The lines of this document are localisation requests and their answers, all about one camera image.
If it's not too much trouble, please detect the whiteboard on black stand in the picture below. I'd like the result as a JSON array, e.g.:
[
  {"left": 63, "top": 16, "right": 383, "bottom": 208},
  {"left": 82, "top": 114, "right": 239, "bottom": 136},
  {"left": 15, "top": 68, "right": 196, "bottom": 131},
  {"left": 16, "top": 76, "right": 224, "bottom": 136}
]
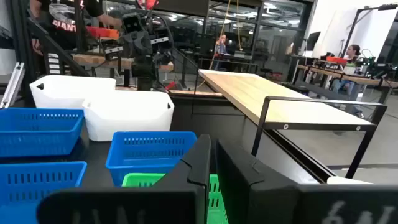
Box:
[{"left": 340, "top": 3, "right": 398, "bottom": 65}]

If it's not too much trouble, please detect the white plastic basket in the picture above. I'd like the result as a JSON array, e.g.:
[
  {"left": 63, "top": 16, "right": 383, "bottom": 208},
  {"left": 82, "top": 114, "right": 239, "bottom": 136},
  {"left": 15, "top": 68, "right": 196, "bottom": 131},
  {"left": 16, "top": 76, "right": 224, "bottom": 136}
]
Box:
[
  {"left": 81, "top": 90, "right": 175, "bottom": 142},
  {"left": 29, "top": 74, "right": 117, "bottom": 110},
  {"left": 326, "top": 175, "right": 374, "bottom": 185}
]

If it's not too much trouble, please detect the background wooden workbench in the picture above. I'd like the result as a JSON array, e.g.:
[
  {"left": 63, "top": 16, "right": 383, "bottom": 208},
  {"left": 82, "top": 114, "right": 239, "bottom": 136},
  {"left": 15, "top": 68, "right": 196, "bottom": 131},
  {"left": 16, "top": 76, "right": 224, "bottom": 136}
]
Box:
[
  {"left": 297, "top": 63, "right": 398, "bottom": 91},
  {"left": 71, "top": 52, "right": 175, "bottom": 73}
]

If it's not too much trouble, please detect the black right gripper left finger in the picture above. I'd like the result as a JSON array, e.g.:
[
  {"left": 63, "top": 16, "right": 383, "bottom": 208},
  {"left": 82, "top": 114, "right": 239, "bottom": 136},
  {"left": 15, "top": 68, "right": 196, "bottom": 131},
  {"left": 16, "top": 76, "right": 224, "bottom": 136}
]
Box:
[{"left": 36, "top": 133, "right": 213, "bottom": 224}]

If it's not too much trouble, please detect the green slotted plastic basket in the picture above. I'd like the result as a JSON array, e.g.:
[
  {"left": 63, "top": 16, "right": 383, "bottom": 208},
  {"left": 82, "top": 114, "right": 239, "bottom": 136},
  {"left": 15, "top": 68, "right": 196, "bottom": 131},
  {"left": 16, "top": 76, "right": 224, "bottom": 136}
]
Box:
[{"left": 121, "top": 172, "right": 229, "bottom": 224}]

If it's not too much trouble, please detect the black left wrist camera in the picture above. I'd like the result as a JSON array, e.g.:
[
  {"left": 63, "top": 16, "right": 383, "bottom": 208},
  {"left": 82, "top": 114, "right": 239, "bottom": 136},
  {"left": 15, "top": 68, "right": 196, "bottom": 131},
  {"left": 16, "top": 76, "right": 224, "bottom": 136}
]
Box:
[{"left": 121, "top": 14, "right": 145, "bottom": 34}]

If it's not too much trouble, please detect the person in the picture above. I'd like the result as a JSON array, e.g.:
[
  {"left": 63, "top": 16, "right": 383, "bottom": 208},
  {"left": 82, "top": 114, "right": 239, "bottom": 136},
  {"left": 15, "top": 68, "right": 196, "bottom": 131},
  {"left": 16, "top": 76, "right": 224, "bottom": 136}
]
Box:
[
  {"left": 29, "top": 0, "right": 123, "bottom": 57},
  {"left": 213, "top": 34, "right": 230, "bottom": 71},
  {"left": 330, "top": 44, "right": 365, "bottom": 119}
]

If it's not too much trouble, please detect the black aluminium rig frame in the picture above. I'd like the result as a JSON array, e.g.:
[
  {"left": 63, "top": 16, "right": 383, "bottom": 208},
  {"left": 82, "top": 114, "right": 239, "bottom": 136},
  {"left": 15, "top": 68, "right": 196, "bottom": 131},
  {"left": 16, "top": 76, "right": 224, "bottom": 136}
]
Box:
[{"left": 5, "top": 0, "right": 93, "bottom": 108}]

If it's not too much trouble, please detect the blue slotted plastic basket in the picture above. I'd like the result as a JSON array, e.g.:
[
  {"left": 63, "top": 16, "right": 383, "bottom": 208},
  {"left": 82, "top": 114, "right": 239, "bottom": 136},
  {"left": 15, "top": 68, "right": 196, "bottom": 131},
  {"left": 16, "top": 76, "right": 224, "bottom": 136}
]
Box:
[
  {"left": 105, "top": 130, "right": 198, "bottom": 187},
  {"left": 0, "top": 161, "right": 88, "bottom": 224},
  {"left": 0, "top": 107, "right": 85, "bottom": 157}
]

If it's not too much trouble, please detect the black table mat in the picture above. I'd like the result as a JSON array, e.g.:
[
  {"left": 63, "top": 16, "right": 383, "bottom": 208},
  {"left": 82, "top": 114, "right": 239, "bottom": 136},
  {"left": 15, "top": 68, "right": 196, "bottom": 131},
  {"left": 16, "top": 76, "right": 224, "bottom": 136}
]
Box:
[{"left": 0, "top": 93, "right": 329, "bottom": 190}]

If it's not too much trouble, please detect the red plastic tray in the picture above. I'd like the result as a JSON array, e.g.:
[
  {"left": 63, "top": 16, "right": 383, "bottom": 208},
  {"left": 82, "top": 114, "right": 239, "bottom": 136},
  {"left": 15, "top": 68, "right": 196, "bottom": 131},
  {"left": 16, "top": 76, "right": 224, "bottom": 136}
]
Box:
[{"left": 325, "top": 55, "right": 348, "bottom": 65}]

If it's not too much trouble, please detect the orange red tray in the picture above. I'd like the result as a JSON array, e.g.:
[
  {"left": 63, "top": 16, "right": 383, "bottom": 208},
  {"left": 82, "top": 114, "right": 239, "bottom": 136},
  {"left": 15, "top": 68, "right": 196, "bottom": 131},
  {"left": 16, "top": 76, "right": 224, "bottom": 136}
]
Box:
[{"left": 85, "top": 26, "right": 121, "bottom": 40}]

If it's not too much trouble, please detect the black computer monitor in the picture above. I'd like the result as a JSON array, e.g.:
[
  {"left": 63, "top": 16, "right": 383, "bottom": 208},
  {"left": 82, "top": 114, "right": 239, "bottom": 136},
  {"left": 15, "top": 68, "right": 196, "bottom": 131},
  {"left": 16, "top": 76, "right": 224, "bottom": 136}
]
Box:
[{"left": 305, "top": 30, "right": 322, "bottom": 52}]

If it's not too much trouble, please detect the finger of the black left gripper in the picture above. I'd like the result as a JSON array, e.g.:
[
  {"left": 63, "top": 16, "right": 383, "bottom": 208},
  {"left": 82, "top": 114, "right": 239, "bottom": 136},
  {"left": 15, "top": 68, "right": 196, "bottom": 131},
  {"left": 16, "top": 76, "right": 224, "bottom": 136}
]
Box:
[
  {"left": 119, "top": 30, "right": 138, "bottom": 58},
  {"left": 136, "top": 30, "right": 154, "bottom": 58}
]

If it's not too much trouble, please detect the silver aluminium strut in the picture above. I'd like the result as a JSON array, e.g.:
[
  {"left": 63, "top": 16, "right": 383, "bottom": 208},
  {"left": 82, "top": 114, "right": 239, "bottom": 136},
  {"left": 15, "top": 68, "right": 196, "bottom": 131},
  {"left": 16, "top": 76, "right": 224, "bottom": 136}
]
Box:
[{"left": 0, "top": 62, "right": 26, "bottom": 110}]

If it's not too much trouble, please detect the wooden shelf with black frame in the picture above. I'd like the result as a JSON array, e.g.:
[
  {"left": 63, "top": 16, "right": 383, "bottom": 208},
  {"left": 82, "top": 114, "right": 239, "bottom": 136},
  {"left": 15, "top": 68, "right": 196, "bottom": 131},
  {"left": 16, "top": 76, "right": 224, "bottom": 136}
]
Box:
[{"left": 198, "top": 68, "right": 388, "bottom": 180}]

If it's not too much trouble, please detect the small background potted plant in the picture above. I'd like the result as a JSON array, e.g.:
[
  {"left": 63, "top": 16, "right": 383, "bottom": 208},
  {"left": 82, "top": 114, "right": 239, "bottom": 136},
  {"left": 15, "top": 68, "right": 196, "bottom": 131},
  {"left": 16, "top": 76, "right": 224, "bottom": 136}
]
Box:
[{"left": 343, "top": 61, "right": 358, "bottom": 76}]

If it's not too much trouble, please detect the black cabinet with silver labels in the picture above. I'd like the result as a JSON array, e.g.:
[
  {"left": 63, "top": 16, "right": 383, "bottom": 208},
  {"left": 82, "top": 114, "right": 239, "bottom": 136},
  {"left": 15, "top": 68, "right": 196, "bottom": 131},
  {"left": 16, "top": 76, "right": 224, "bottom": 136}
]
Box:
[{"left": 39, "top": 46, "right": 74, "bottom": 77}]

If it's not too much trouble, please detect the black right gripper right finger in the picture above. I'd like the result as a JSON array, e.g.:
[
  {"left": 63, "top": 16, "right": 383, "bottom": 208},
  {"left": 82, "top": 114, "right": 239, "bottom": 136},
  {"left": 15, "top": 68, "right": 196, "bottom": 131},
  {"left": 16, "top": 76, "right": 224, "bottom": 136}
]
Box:
[{"left": 215, "top": 139, "right": 398, "bottom": 224}]

